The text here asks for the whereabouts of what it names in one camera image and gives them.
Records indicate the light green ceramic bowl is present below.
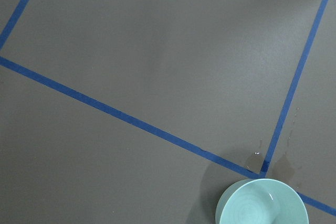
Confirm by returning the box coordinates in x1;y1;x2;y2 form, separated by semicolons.
215;178;309;223

